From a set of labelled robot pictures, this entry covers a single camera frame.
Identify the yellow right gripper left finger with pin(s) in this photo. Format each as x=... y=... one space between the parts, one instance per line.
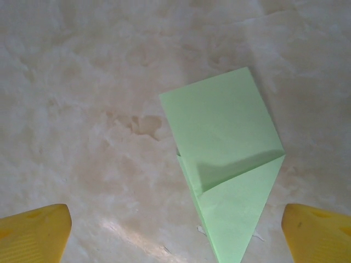
x=33 y=235

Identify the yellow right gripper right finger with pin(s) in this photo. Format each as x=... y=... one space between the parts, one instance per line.
x=321 y=238

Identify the light green square paper sheet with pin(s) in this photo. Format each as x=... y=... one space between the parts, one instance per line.
x=227 y=137

